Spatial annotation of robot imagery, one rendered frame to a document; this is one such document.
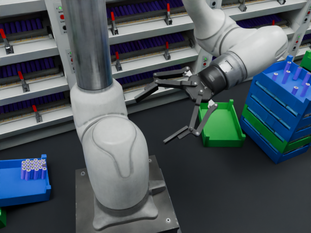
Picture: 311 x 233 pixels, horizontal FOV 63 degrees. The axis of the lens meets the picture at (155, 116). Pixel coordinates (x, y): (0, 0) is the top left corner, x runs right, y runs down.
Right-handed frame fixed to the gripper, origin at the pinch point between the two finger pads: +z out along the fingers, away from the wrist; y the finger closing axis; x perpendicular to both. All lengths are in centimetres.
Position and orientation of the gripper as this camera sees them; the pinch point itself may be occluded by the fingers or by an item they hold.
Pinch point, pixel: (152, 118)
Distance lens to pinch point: 64.4
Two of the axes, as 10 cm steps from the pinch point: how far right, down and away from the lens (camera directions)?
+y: 5.4, 8.0, -2.6
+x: 0.6, 2.8, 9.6
